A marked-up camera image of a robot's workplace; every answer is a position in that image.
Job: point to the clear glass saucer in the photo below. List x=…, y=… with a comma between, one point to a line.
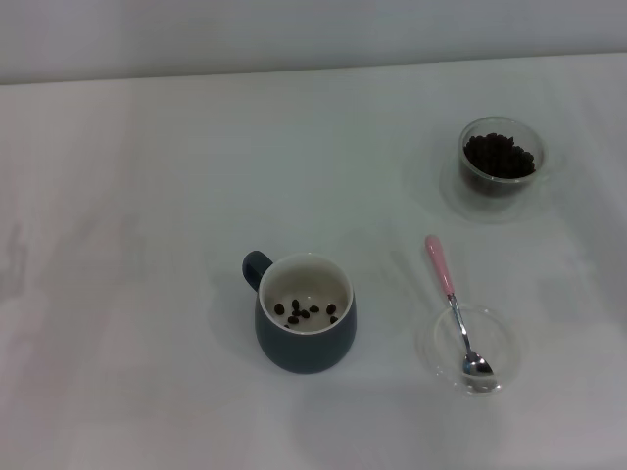
x=441, y=343

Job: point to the dark green ceramic mug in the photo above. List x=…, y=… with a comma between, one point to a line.
x=303, y=352

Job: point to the coffee bean pile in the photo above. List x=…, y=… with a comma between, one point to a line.
x=497, y=156

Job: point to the clear glass cup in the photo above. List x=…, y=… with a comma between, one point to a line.
x=537, y=142

